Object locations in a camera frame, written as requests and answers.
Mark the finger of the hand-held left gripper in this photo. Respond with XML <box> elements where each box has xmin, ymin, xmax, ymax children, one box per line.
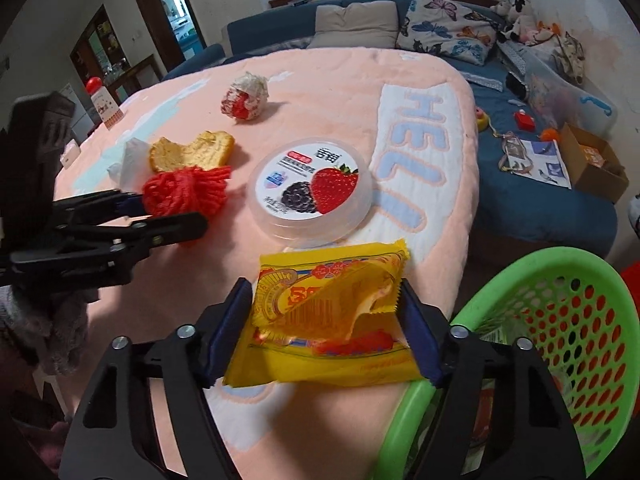
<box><xmin>10</xmin><ymin>211</ymin><xmax>208</xmax><ymax>288</ymax></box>
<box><xmin>50</xmin><ymin>189</ymin><xmax>146</xmax><ymax>233</ymax></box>

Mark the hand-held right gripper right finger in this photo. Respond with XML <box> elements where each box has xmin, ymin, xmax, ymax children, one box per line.
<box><xmin>400</xmin><ymin>279</ymin><xmax>587</xmax><ymax>480</ymax></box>

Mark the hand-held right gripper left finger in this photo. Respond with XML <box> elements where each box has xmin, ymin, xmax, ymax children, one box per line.
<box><xmin>59</xmin><ymin>277</ymin><xmax>253</xmax><ymax>480</ymax></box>

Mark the red mesh net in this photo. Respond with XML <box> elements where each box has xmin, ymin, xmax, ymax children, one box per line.
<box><xmin>142</xmin><ymin>165</ymin><xmax>232</xmax><ymax>251</ymax></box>

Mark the yellow snack wrapper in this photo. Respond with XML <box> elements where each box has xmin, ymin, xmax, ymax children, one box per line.
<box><xmin>222</xmin><ymin>241</ymin><xmax>425</xmax><ymax>389</ymax></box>

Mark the green plastic basket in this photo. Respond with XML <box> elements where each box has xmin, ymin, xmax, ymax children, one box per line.
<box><xmin>380</xmin><ymin>247</ymin><xmax>640</xmax><ymax>480</ymax></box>

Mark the clear round plastic tub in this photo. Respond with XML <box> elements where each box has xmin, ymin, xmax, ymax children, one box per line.
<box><xmin>246</xmin><ymin>137</ymin><xmax>374</xmax><ymax>241</ymax></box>

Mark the white red plastic bag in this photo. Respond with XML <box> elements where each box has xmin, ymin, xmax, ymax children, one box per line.
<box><xmin>221</xmin><ymin>72</ymin><xmax>271</xmax><ymax>122</ymax></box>

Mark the crumpled white tissue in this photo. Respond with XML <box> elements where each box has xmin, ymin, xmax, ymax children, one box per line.
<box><xmin>106</xmin><ymin>140</ymin><xmax>153</xmax><ymax>191</ymax></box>

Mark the white refrigerator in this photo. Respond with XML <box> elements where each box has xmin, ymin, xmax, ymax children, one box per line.
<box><xmin>59</xmin><ymin>85</ymin><xmax>98</xmax><ymax>141</ymax></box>

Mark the white bottle with red cap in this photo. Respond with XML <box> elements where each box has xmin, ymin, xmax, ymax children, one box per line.
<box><xmin>84</xmin><ymin>76</ymin><xmax>123</xmax><ymax>131</ymax></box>

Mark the dark wooden side table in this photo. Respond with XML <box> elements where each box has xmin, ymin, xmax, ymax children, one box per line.
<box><xmin>107</xmin><ymin>55</ymin><xmax>163</xmax><ymax>103</ymax></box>

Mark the dark wooden cabinet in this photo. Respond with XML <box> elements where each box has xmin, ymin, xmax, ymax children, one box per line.
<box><xmin>70</xmin><ymin>4</ymin><xmax>118</xmax><ymax>86</ymax></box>

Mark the blue sofa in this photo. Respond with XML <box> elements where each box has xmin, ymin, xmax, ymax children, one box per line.
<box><xmin>162</xmin><ymin>0</ymin><xmax>618</xmax><ymax>261</ymax></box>

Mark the pink printed blanket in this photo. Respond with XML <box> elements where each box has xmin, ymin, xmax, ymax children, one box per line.
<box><xmin>52</xmin><ymin>46</ymin><xmax>481</xmax><ymax>480</ymax></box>

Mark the white blue paper booklet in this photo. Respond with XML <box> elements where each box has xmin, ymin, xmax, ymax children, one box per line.
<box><xmin>497</xmin><ymin>132</ymin><xmax>572</xmax><ymax>190</ymax></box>

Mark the red plastic basin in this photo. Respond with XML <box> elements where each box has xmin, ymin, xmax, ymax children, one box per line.
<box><xmin>620</xmin><ymin>260</ymin><xmax>640</xmax><ymax>306</ymax></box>

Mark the brown cardboard box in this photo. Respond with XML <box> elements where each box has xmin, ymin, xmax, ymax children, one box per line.
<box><xmin>559</xmin><ymin>122</ymin><xmax>630</xmax><ymax>204</ymax></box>

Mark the beige pillow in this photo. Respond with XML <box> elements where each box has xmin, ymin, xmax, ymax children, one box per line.
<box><xmin>307</xmin><ymin>1</ymin><xmax>399</xmax><ymax>51</ymax></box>

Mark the white lace cloth strip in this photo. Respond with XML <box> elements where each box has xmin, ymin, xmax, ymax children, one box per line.
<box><xmin>462</xmin><ymin>72</ymin><xmax>503</xmax><ymax>92</ymax></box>

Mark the clear plastic storage box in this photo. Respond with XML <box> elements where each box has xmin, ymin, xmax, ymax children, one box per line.
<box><xmin>500</xmin><ymin>42</ymin><xmax>617</xmax><ymax>136</ymax></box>

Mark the butterfly print pillow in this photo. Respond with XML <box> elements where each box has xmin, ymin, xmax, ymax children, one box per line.
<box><xmin>396</xmin><ymin>0</ymin><xmax>506</xmax><ymax>67</ymax></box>

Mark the orange white plush toy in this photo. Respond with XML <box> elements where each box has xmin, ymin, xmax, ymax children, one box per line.
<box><xmin>530</xmin><ymin>21</ymin><xmax>586</xmax><ymax>86</ymax></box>

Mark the black white cow plush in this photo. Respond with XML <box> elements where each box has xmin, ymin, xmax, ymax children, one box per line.
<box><xmin>490</xmin><ymin>0</ymin><xmax>538</xmax><ymax>43</ymax></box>

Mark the dark wooden door frame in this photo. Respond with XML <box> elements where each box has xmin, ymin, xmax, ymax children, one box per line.
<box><xmin>127</xmin><ymin>0</ymin><xmax>208</xmax><ymax>78</ymax></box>

